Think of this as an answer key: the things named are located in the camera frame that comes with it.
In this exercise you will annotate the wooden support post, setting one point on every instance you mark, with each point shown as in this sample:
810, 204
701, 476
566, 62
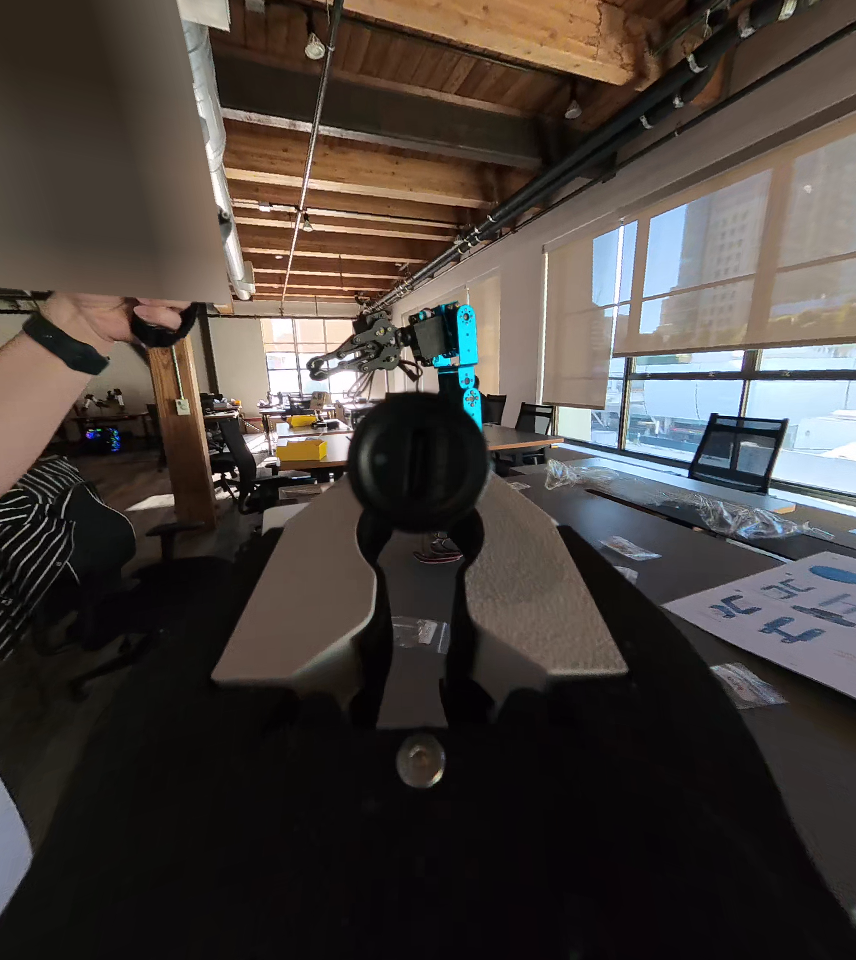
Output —
184, 465

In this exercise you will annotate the wooden edged office table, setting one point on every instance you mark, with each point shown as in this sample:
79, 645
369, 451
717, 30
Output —
334, 446

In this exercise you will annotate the person's left forearm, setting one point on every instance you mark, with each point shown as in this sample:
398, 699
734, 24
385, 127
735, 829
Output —
0, 435

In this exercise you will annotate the black wristband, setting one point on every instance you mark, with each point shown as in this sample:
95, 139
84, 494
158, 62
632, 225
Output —
68, 349

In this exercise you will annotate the black office chair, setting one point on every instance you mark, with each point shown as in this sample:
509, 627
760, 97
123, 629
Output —
237, 457
105, 540

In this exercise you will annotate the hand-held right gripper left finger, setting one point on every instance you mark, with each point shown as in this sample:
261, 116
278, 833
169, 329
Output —
300, 592

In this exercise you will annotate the crumpled clear plastic wrap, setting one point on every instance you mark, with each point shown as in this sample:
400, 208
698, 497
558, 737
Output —
735, 517

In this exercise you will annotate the person's left hand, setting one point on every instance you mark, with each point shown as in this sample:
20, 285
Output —
90, 315

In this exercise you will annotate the striped black white cloth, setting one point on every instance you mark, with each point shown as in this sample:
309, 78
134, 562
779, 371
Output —
15, 555

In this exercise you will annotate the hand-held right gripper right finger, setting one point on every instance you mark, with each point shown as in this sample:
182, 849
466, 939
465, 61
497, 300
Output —
540, 592

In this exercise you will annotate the open instruction booklet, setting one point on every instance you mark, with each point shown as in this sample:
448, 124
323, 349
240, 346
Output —
810, 622

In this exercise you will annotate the ceiling pipe bundle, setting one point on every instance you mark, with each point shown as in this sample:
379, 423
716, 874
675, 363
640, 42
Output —
600, 146

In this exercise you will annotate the lit computer case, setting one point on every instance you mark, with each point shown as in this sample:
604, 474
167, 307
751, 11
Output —
111, 441

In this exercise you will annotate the silver ventilation duct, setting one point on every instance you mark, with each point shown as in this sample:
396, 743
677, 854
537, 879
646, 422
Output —
210, 120

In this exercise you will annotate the large paned window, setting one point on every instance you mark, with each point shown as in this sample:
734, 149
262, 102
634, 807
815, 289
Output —
833, 420

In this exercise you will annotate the black screwdriver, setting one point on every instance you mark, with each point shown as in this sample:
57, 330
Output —
417, 457

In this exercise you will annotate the bright gridded window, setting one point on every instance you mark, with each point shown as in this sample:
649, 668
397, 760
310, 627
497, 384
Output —
285, 337

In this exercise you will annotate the dark desk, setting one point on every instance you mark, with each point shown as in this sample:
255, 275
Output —
698, 577

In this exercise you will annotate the beige roller blind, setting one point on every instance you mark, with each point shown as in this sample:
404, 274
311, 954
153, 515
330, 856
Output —
773, 262
578, 322

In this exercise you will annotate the blue toy robot arm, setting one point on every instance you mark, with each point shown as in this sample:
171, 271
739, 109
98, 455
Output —
465, 330

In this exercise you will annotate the long dark office table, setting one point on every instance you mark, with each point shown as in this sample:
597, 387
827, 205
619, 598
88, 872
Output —
525, 437

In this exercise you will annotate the yellow box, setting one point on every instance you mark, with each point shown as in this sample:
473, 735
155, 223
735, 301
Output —
300, 450

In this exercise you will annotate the black mesh chair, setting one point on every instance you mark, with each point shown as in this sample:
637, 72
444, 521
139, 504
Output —
534, 418
739, 450
494, 409

